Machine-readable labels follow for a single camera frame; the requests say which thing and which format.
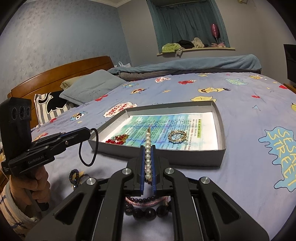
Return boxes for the large black bead bracelet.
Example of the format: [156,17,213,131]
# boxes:
[124,200,173,220]

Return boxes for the blue crystal bead bracelet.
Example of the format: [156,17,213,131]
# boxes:
[69,169,90,189]

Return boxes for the small dark bead bracelet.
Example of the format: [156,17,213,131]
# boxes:
[125,195,158,204]

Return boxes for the red bead jewelry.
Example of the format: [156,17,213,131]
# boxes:
[105,134,129,145]

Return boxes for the person's left hand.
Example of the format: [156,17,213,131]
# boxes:
[10,166,50,209]

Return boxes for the striped cartoon pillow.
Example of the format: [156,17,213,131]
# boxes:
[34,90,75,126]

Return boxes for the grey cardboard tray box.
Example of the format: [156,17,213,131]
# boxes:
[88,100,226,168]

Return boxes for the olive pillow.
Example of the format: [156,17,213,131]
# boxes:
[60,75,84,90]

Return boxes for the grey-blue pillow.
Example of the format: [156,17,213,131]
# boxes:
[59,70,126,105]

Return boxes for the wooden headboard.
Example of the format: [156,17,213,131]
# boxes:
[7,55,115,129]

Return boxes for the printed paper sheet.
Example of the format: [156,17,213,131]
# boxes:
[99,112,218,151]

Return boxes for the green cloth on sill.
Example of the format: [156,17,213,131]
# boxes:
[162,43,185,55]

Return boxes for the blue folded blanket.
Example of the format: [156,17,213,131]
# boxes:
[108,54,262,81]

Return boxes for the wooden window sill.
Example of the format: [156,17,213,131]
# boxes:
[157,47,236,56]

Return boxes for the black cloth on sill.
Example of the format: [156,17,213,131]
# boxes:
[178,40,195,49]

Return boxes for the teal curtain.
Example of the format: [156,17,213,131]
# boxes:
[147,1,230,52]

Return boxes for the beige cloth on sill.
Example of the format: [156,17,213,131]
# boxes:
[191,37,205,48]

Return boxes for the pink balloon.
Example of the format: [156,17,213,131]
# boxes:
[211,24,220,44]

